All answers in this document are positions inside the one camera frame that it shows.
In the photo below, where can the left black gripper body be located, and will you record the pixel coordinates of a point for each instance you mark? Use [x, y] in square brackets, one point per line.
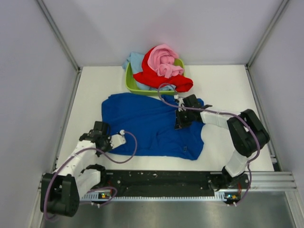
[107, 146]

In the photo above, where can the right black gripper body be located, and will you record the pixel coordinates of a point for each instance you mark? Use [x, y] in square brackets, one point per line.
[185, 118]

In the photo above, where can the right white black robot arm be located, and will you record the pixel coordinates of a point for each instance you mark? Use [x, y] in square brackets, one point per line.
[247, 133]

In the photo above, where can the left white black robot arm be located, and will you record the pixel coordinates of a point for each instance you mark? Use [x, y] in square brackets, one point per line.
[62, 190]

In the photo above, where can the red t shirt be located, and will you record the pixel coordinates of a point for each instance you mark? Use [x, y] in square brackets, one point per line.
[149, 78]

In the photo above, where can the green plastic basin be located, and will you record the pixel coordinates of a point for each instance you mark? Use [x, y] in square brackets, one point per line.
[131, 85]

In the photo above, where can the pink t shirt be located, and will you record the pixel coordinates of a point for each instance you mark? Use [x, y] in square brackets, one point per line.
[161, 60]

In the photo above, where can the light blue t shirt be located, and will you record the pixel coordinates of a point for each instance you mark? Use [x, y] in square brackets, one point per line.
[135, 60]

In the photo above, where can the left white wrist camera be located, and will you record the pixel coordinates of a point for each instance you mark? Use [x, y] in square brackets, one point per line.
[117, 140]

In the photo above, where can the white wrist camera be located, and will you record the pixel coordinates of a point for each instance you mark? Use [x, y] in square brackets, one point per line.
[117, 140]
[179, 101]

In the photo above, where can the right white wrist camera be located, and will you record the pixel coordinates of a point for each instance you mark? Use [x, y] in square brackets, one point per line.
[179, 101]

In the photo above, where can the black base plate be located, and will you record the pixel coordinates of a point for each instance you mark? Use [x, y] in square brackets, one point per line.
[171, 183]

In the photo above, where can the white slotted cable duct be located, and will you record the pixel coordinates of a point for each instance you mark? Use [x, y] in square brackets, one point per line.
[218, 196]

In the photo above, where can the aluminium frame rail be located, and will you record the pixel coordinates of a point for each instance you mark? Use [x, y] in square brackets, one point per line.
[272, 181]

